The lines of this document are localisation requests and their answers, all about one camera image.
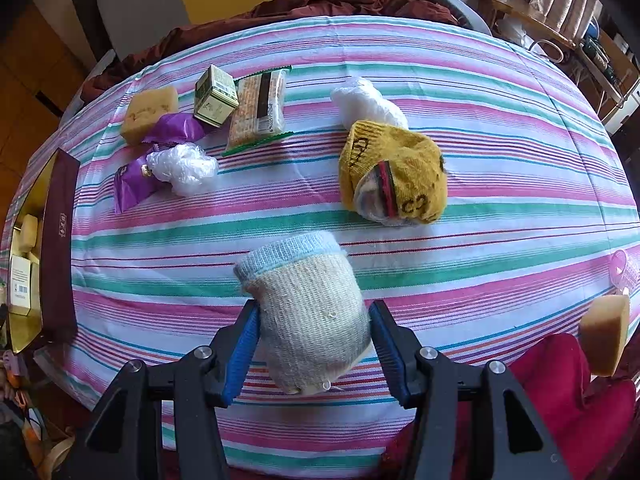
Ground gold tin box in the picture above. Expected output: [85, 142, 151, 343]
[0, 147, 81, 356]

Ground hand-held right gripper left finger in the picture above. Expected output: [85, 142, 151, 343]
[62, 300, 260, 480]

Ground striped tablecloth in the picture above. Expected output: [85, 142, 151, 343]
[0, 15, 633, 471]

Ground purple snack packet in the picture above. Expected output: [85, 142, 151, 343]
[145, 112, 207, 153]
[113, 155, 156, 215]

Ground maroon blanket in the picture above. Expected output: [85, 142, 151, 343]
[80, 0, 461, 103]

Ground white plastic bag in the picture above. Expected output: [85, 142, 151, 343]
[146, 143, 219, 197]
[331, 77, 408, 128]

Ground cream knitted cloth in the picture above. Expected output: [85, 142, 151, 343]
[233, 231, 372, 396]

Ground green-trimmed cracker packet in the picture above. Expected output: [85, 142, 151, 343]
[221, 66, 293, 157]

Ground wooden wardrobe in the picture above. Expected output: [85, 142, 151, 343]
[0, 0, 101, 171]

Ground pale sponge block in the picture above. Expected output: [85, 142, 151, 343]
[17, 214, 41, 251]

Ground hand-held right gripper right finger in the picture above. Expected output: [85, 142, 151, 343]
[371, 300, 571, 480]

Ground yellow sponge block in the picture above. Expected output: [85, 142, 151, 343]
[578, 294, 631, 378]
[120, 85, 180, 146]

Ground yellow sponge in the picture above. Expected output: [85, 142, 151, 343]
[338, 120, 448, 226]

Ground person's red trousers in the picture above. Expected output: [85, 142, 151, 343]
[382, 332, 640, 480]

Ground wooden side table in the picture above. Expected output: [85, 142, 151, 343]
[422, 0, 626, 111]

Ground white medicine box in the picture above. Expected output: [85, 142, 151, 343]
[9, 255, 32, 316]

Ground small green box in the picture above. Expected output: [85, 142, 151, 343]
[193, 64, 240, 128]

